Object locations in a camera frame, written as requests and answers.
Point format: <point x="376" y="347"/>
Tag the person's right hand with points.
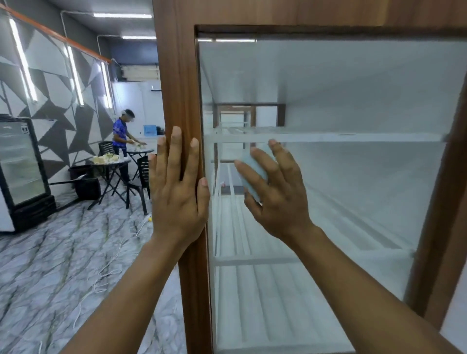
<point x="284" y="211"/>

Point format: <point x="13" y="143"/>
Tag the person's left hand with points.
<point x="175" y="211"/>

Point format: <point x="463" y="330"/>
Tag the light blue cleaning cloth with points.
<point x="250" y="187"/>

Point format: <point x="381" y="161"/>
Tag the wooden framed display cabinet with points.
<point x="175" y="91"/>

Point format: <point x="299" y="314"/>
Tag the narrow glass panel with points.
<point x="346" y="91"/>

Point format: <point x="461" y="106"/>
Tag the person's left forearm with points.
<point x="127" y="306"/>

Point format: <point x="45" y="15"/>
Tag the black plastic chair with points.
<point x="106" y="147"/>
<point x="144" y="171"/>

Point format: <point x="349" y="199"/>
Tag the black round table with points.
<point x="144" y="150"/>

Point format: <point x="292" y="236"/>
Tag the black folding table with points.
<point x="122" y="163"/>

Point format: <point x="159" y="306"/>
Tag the blue box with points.
<point x="149" y="130"/>

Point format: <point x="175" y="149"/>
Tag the pile of yellow food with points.
<point x="105" y="158"/>

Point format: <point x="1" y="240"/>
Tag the black bin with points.
<point x="87" y="189"/>

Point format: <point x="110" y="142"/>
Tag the white air conditioner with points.
<point x="140" y="73"/>

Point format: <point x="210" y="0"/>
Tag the black glass door fridge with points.
<point x="22" y="164"/>

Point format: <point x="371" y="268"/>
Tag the ceiling tube light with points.
<point x="138" y="37"/>
<point x="122" y="15"/>

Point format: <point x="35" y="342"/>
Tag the orange pipe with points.
<point x="54" y="33"/>

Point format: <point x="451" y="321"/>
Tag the vertical wall light strip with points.
<point x="23" y="62"/>

